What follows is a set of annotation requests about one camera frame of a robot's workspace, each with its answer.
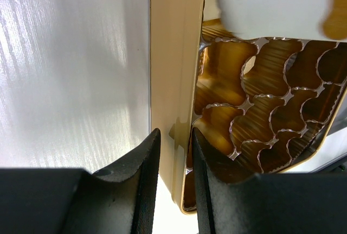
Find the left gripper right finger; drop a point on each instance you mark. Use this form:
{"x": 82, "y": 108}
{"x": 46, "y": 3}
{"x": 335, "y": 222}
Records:
{"x": 222, "y": 189}

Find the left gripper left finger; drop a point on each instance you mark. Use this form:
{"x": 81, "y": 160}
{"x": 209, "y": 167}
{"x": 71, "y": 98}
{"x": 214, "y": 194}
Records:
{"x": 119, "y": 198}

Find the gold chocolate box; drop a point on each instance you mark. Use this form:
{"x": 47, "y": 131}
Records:
{"x": 260, "y": 102}

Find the white tongs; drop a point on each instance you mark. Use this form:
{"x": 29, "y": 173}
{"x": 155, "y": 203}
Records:
{"x": 323, "y": 20}

